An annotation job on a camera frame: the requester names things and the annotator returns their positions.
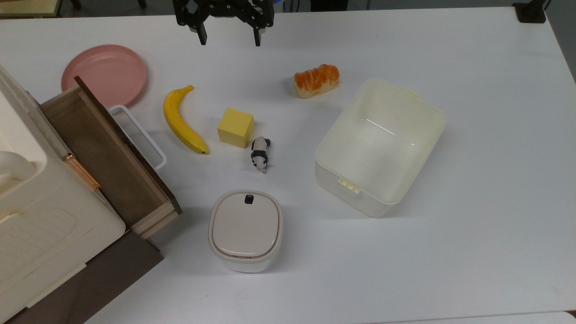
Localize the black table clamp mount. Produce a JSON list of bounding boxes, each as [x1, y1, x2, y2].
[[512, 0, 551, 24]]

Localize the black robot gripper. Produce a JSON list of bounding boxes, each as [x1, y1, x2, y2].
[[173, 0, 275, 47]]

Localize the yellow cube block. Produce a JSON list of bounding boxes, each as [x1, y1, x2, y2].
[[217, 107, 255, 149]]

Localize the wooden side table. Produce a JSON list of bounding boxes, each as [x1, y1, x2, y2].
[[0, 0, 63, 19]]

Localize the dark brown cabinet base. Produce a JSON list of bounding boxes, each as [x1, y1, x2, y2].
[[4, 229, 165, 324]]

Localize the translucent white plastic box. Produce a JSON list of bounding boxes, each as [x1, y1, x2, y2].
[[314, 77, 447, 218]]

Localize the cream plastic cabinet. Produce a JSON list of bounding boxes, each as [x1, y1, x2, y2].
[[0, 65, 126, 324]]

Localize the copper drawer handle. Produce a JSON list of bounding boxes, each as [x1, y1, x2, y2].
[[62, 153, 102, 191]]

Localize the white lidded trash bin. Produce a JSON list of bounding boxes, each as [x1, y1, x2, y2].
[[207, 189, 284, 274]]

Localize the black white panda toy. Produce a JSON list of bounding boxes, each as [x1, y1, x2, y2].
[[250, 136, 272, 174]]

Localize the pink round plate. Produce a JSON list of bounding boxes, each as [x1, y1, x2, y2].
[[61, 44, 148, 109]]

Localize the open wooden drawer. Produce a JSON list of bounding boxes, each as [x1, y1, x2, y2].
[[40, 76, 183, 240]]

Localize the orange glazed bread loaf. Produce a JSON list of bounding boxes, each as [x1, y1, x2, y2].
[[294, 64, 340, 99]]

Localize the yellow banana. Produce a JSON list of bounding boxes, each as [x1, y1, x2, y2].
[[163, 85, 209, 155]]

